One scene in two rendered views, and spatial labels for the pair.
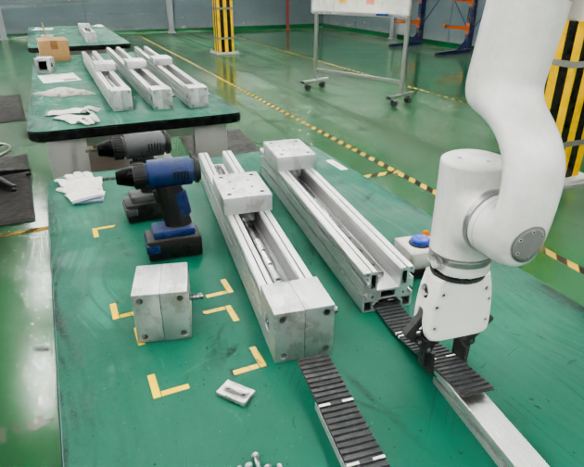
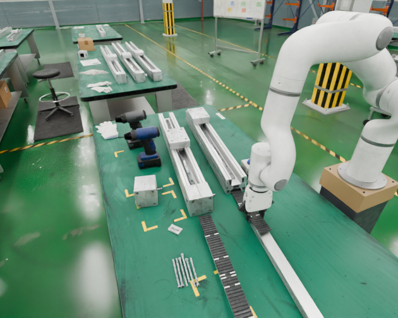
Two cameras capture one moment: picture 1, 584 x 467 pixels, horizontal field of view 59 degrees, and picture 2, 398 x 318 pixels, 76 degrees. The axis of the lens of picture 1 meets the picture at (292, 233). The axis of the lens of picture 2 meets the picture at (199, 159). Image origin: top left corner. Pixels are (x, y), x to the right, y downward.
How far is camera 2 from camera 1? 0.26 m
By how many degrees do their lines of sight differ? 8
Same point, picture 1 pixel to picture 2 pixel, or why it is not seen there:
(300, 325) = (199, 203)
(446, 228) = (253, 173)
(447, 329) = (254, 207)
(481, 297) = (268, 196)
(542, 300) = (300, 188)
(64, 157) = (96, 107)
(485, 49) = (266, 111)
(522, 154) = (278, 154)
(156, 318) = (143, 199)
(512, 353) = (283, 212)
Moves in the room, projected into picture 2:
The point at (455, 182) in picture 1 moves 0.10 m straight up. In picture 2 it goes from (256, 158) to (259, 130)
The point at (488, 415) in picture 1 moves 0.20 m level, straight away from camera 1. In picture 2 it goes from (268, 240) to (281, 205)
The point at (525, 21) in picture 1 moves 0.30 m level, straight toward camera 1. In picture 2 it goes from (280, 105) to (255, 160)
